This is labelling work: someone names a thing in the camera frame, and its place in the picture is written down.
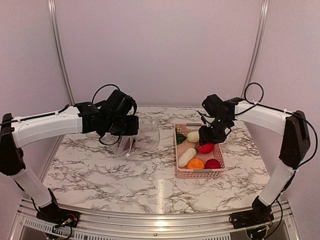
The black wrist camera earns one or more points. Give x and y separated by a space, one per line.
212 104
120 102

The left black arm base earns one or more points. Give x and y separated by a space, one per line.
60 216

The dark red toy fruit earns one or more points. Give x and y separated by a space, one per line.
212 164

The clear zip top bag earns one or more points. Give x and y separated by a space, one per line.
147 139

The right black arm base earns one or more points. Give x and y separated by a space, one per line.
250 218

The aluminium frame post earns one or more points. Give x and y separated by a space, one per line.
261 28
59 50

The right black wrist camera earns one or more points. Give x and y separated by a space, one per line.
212 104

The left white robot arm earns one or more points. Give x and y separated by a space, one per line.
82 118

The right aluminium frame post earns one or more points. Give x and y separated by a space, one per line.
261 28

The left aluminium frame post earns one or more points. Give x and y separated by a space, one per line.
59 50

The white toy bun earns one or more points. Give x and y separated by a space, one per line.
186 156

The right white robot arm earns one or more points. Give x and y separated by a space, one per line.
290 131

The white long toy vegetable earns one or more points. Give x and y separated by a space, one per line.
193 136

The dark maroon toy food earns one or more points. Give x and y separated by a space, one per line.
127 143

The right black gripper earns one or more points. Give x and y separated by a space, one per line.
204 136

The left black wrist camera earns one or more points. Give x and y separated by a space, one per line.
120 102

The orange toy fruit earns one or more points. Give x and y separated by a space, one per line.
195 164

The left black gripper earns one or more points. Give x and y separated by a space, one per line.
133 129

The bright red toy fruit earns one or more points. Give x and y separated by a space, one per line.
205 148

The front aluminium frame rail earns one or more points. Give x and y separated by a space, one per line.
108 225

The beige toy food piece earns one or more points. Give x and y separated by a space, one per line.
181 148

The pink plastic basket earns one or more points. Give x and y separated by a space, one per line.
184 173

